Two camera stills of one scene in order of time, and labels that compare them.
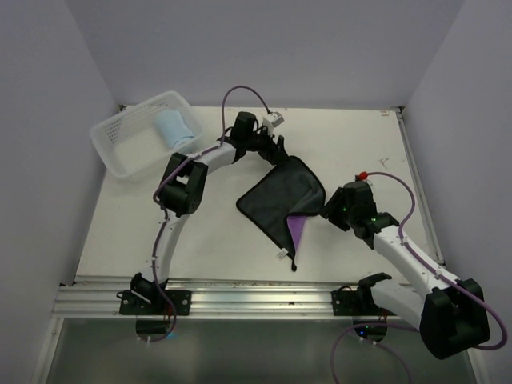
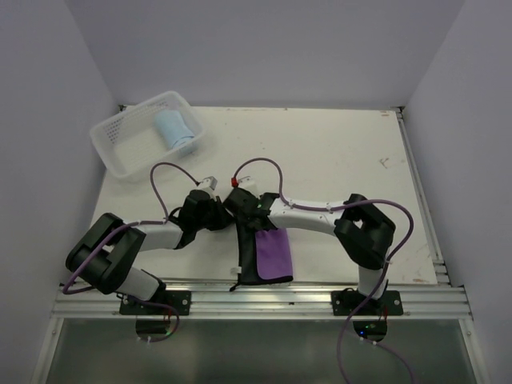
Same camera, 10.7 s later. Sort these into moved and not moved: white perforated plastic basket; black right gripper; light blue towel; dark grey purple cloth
Moved: dark grey purple cloth; black right gripper
Not moved: white perforated plastic basket; light blue towel
